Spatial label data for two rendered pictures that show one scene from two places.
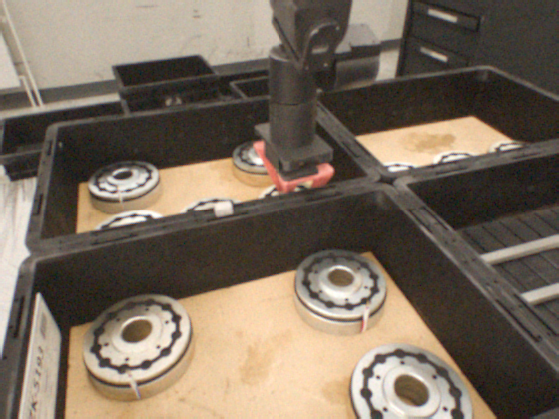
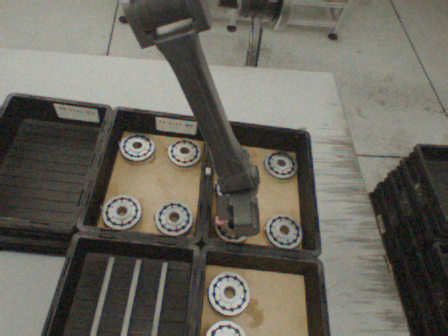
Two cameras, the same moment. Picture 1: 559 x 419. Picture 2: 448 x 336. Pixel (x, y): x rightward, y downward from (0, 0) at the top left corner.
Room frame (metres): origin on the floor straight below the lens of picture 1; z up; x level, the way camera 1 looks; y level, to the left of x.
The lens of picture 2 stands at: (0.50, -0.43, 1.75)
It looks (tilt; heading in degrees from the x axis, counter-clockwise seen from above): 56 degrees down; 104
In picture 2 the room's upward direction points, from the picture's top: 11 degrees clockwise
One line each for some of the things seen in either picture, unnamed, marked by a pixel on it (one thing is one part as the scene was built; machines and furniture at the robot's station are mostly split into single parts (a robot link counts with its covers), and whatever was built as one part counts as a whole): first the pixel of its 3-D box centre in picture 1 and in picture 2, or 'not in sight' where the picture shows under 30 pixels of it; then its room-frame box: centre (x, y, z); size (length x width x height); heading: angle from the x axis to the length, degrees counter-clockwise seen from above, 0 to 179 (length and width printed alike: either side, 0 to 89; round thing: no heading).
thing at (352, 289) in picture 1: (340, 278); (174, 217); (0.33, -0.07, 0.86); 0.05 x 0.05 x 0.01
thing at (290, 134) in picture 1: (291, 124); (239, 204); (0.48, -0.01, 0.98); 0.10 x 0.07 x 0.07; 24
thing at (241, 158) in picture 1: (263, 155); (284, 231); (0.61, 0.03, 0.86); 0.10 x 0.10 x 0.01
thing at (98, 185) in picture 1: (124, 179); (280, 164); (0.54, 0.24, 0.86); 0.10 x 0.10 x 0.01
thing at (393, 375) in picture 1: (411, 391); (121, 211); (0.19, -0.11, 0.86); 0.05 x 0.05 x 0.01
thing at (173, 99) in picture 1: (173, 119); not in sight; (1.80, 0.50, 0.37); 0.40 x 0.30 x 0.45; 115
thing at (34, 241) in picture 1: (201, 156); (261, 182); (0.50, 0.11, 0.92); 0.40 x 0.30 x 0.02; 109
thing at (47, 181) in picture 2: not in sight; (45, 166); (-0.06, -0.09, 0.87); 0.40 x 0.30 x 0.11; 109
